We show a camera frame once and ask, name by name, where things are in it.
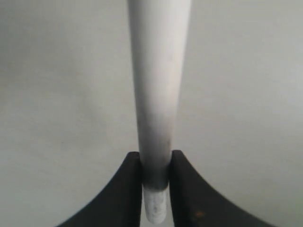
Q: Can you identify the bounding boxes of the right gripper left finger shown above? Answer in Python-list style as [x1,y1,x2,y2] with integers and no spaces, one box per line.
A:
[59,152,142,227]

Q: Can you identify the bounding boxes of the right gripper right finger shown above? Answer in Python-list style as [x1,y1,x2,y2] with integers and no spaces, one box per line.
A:
[169,150,269,227]

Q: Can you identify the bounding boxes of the white wooden drumstick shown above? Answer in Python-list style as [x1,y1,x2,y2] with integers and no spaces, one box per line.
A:
[127,0,192,224]

